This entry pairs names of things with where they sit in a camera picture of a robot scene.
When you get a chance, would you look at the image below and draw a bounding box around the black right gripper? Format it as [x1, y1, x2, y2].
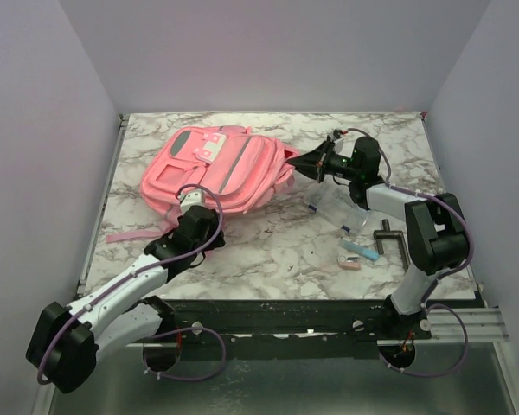
[288, 139, 361, 182]

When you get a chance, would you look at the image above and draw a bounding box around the pink student backpack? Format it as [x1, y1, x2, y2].
[106, 125, 299, 243]

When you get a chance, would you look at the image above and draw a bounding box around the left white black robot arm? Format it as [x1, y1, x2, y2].
[25, 205, 225, 393]

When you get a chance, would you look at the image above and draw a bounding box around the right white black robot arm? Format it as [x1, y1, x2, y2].
[288, 130, 474, 339]

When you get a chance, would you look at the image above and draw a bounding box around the clear plastic bag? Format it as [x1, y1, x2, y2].
[303, 182, 369, 234]

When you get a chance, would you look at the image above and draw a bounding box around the black metal clamp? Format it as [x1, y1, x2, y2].
[372, 218, 412, 271]

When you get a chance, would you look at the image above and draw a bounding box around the pink small stapler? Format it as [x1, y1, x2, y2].
[337, 255, 362, 271]

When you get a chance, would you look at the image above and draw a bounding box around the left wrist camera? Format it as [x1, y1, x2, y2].
[177, 188, 204, 211]

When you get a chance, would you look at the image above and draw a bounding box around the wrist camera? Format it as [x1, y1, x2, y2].
[177, 188, 204, 211]
[327, 129, 348, 153]

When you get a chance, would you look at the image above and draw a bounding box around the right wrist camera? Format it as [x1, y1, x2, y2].
[327, 129, 348, 153]

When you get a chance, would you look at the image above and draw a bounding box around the aluminium rail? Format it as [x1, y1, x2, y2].
[112, 305, 511, 347]

